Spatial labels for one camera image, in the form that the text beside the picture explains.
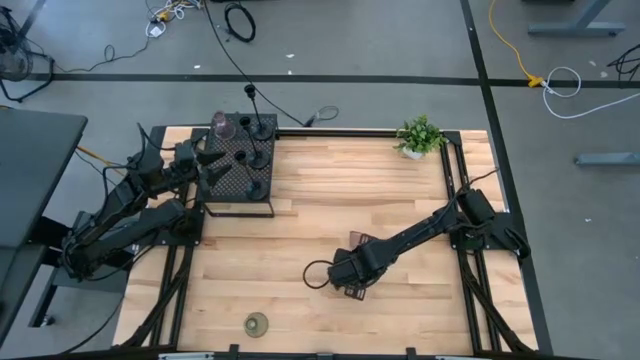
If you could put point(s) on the green plant in white pot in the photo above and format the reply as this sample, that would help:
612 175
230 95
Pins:
420 137

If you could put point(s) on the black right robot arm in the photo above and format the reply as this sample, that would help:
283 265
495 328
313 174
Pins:
425 230

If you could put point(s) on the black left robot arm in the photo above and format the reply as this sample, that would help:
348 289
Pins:
150 217

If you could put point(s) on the black desk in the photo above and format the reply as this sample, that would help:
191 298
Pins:
35 175

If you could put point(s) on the black candlestick holder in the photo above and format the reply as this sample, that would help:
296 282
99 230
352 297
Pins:
258 160
256 190
262 132

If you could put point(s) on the pink ribbed glass candle holder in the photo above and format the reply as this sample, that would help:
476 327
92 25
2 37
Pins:
222 127

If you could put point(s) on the grey table foot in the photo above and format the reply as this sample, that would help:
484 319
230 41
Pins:
575 28
607 159

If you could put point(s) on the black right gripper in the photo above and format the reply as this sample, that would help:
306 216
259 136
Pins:
357 267

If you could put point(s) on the black floor fan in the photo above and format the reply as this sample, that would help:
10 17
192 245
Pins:
15 55

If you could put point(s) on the black aluminium table frame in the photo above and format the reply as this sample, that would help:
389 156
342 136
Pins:
470 300

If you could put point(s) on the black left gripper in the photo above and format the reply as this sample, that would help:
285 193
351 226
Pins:
187 170

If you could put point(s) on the black perforated metal shelf riser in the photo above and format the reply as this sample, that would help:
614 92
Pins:
235 180

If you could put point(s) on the silver aluminium extrusion bar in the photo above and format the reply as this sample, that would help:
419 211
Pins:
185 356
457 357

